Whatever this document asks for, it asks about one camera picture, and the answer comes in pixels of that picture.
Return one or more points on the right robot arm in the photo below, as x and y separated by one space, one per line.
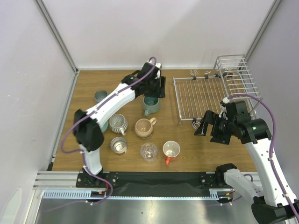
274 201

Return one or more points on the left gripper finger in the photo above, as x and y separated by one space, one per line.
162 87
151 93

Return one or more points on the white ribbed ceramic mug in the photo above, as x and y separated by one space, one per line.
118 124

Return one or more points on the metal wire dish rack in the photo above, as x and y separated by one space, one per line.
230 77

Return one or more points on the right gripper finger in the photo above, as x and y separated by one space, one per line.
210 118
201 128

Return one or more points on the small steel cup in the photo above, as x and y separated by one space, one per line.
119 145

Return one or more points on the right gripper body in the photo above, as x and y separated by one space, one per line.
215 127

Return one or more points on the beige ceramic mug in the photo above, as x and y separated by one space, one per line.
144 128

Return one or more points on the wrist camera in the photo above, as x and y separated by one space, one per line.
156 72
223 106

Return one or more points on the clear glass tumbler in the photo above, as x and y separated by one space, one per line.
149 152

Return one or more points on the grey metallic cup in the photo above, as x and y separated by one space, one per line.
100 95

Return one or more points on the aluminium front rail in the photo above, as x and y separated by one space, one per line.
74 185

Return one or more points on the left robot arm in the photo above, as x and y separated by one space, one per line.
88 124

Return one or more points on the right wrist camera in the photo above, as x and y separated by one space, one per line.
223 106

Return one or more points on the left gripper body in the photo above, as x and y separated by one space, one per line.
154 85

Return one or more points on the speckled teal ceramic mug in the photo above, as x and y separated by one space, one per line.
151 105

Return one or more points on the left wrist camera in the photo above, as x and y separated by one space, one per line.
156 72

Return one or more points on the teal small cup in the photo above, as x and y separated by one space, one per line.
105 127

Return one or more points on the orange mug white inside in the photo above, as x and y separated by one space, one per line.
171 151

